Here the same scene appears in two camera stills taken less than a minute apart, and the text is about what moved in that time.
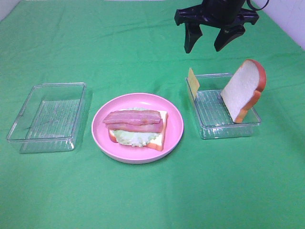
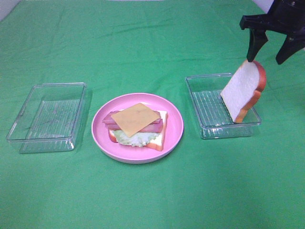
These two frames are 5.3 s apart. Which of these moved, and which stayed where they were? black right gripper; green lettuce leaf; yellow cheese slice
Moved: black right gripper; yellow cheese slice
Stayed: green lettuce leaf
